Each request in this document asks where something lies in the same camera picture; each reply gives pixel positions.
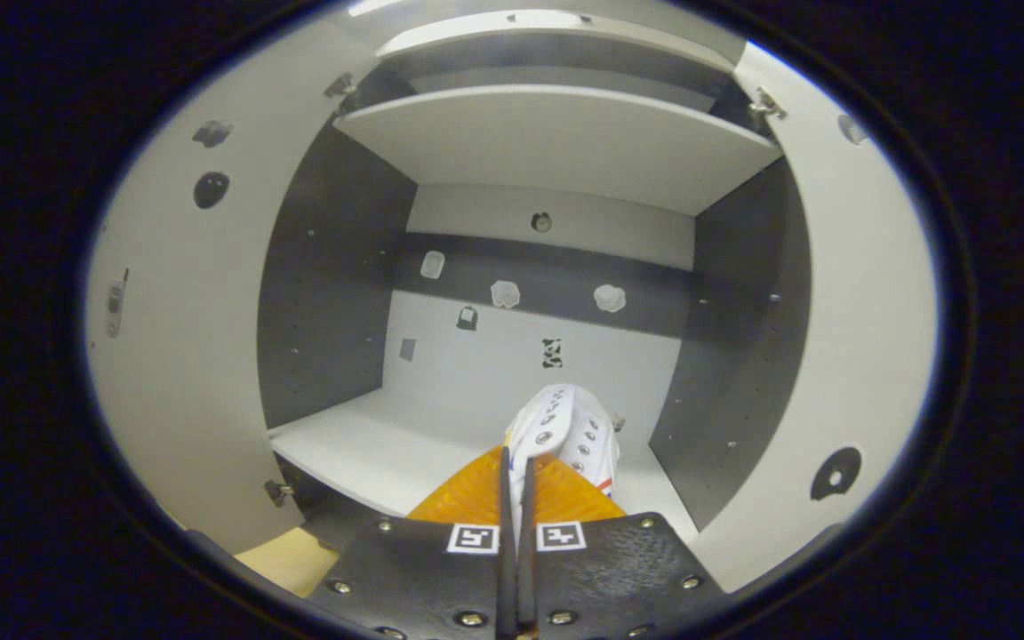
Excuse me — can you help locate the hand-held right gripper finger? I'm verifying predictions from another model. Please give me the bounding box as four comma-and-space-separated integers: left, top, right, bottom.
303, 444, 517, 640
516, 453, 731, 640

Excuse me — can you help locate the white canvas shoe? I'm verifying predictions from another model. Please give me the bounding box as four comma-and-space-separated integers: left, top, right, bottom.
505, 384, 621, 499

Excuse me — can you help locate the white shoe cabinet door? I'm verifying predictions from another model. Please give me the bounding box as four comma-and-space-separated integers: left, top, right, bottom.
84, 13, 384, 556
694, 40, 940, 595

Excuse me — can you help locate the white shoe cabinet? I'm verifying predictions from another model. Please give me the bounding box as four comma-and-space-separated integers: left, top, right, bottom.
256, 9, 811, 534

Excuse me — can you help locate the white cabinet drawer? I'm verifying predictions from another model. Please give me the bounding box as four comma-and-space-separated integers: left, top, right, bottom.
374, 11, 740, 72

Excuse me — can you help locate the cabinet drawer handle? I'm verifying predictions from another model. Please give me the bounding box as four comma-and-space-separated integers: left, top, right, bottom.
505, 11, 595, 26

